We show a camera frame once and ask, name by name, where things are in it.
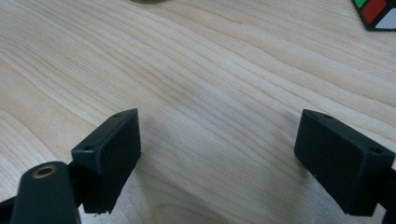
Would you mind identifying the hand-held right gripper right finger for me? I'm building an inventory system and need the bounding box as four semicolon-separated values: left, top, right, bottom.
293;108;396;217

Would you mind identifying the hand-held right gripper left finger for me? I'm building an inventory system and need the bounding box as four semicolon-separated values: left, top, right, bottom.
71;107;142;216

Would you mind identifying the multicoloured puzzle cube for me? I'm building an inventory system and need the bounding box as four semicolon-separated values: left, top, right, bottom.
351;0;396;32

